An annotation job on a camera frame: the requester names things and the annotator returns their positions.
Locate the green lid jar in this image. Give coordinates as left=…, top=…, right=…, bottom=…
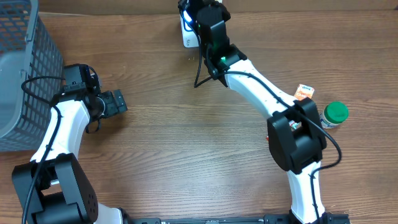
left=320, top=101, right=349, bottom=129

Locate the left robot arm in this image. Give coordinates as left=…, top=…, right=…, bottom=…
left=12, top=64, right=132, bottom=224

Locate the grey plastic mesh basket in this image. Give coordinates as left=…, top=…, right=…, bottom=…
left=1, top=0, right=63, bottom=152

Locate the white barcode scanner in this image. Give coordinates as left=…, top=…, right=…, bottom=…
left=180, top=11, right=199, bottom=48

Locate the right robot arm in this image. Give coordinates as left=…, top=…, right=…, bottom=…
left=178, top=0, right=326, bottom=223

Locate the orange small box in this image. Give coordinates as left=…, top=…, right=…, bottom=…
left=294, top=84, right=315, bottom=100

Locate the teal wipes packet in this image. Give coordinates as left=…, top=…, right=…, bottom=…
left=289, top=121, right=302, bottom=130

